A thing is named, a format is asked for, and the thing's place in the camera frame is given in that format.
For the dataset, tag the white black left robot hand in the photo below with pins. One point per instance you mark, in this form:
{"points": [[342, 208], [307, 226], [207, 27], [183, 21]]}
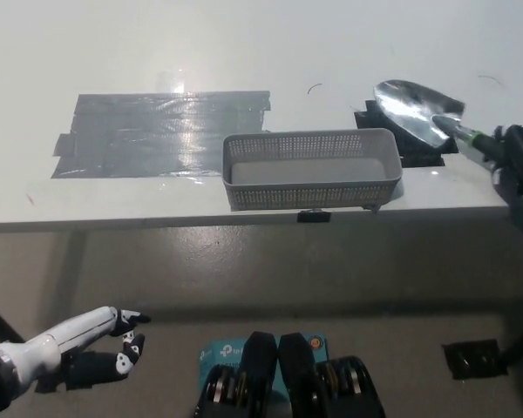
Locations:
{"points": [[69, 333]]}

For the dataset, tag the black robot torso blocks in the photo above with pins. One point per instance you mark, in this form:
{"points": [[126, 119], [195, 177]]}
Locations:
{"points": [[257, 370]]}

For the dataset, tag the black tape patch on table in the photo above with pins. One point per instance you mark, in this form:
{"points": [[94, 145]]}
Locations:
{"points": [[418, 157]]}

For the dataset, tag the teal tp-link box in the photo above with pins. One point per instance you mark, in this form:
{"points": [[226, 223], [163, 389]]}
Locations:
{"points": [[220, 352]]}

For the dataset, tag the small black tape tab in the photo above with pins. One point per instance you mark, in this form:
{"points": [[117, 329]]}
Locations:
{"points": [[314, 217]]}

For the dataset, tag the grey perforated plastic basket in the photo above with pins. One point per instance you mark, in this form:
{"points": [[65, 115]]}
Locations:
{"points": [[296, 198]]}

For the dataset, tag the grey duct tape patch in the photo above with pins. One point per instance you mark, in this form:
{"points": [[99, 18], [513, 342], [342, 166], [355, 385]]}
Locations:
{"points": [[144, 135]]}

